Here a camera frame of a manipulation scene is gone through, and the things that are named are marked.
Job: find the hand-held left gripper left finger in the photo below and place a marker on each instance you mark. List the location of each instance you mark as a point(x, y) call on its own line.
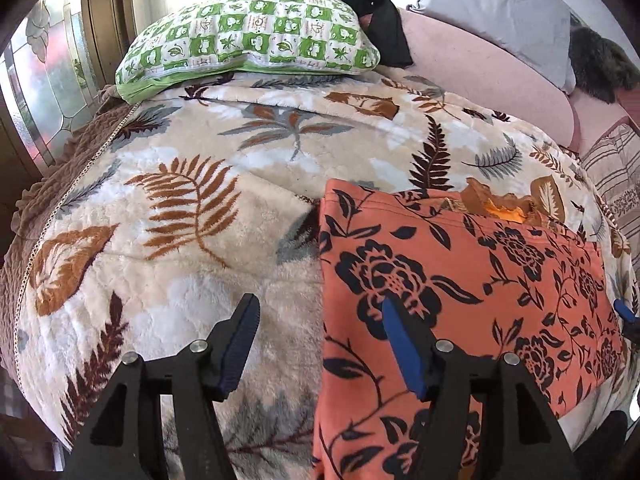
point(240, 350)

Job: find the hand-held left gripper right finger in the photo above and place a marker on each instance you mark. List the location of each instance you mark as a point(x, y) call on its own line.
point(405, 355)

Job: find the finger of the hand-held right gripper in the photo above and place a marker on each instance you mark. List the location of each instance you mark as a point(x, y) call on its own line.
point(625, 310)

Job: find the orange floral shirt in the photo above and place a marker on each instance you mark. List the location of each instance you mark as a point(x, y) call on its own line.
point(480, 280)

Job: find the striped pink cushion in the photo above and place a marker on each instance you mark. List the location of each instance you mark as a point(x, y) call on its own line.
point(617, 175)

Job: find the leaf print fleece blanket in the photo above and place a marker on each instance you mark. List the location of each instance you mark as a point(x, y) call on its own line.
point(210, 200)

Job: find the pink padded sofa back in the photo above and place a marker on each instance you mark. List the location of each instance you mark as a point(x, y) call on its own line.
point(600, 115)

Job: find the dark furry cushion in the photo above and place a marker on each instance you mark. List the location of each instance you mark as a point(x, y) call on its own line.
point(600, 65)

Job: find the brown ruffled bedspread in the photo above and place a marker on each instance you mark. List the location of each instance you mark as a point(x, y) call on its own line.
point(55, 170)

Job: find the pink bolster cushion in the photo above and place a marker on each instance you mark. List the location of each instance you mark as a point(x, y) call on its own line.
point(480, 75)

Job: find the green checked pillow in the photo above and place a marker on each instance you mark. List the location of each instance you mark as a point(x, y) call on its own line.
point(250, 30)

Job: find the grey pillow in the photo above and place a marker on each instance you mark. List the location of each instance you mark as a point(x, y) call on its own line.
point(500, 5)

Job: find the stained glass window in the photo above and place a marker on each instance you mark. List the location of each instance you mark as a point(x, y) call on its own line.
point(45, 80)

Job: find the black garment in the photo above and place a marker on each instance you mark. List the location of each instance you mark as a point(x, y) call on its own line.
point(370, 0)

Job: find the brown wooden window frame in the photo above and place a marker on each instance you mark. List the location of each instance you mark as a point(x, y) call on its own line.
point(107, 10)

